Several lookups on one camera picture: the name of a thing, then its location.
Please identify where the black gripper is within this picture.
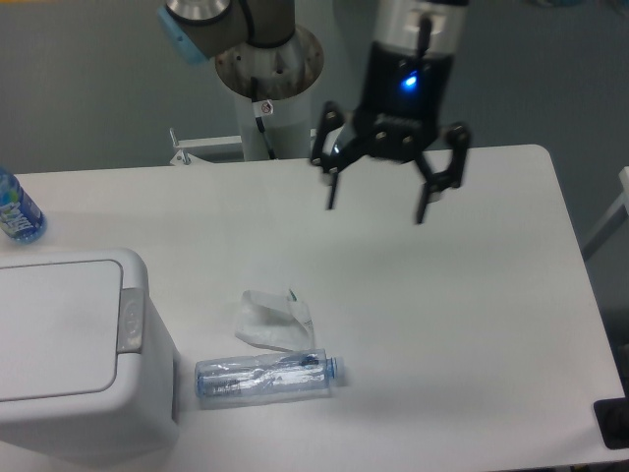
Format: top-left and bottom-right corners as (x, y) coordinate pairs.
(310, 41), (472, 224)

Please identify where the white plastic trash can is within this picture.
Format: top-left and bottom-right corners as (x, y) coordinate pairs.
(1, 249), (179, 462)

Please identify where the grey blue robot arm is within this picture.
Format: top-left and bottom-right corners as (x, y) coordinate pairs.
(157, 1), (471, 217)

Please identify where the crumpled white plastic wrapper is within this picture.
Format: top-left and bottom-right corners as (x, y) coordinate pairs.
(235, 289), (315, 352)

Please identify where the clear empty plastic bottle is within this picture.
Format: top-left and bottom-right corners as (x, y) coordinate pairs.
(195, 349), (348, 409)

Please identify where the black object at edge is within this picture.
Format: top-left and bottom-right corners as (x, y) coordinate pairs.
(594, 397), (628, 450)

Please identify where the blue labelled drink bottle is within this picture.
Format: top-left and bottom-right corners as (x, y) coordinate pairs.
(1, 168), (47, 244)

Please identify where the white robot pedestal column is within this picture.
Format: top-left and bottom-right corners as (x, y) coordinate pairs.
(234, 90), (312, 161)

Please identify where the black cable on pedestal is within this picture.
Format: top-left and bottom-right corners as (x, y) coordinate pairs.
(250, 76), (277, 161)

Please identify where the white metal base bracket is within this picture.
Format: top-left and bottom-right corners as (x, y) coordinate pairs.
(168, 126), (320, 166)

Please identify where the white frame at right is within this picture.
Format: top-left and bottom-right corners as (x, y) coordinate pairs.
(581, 166), (628, 261)

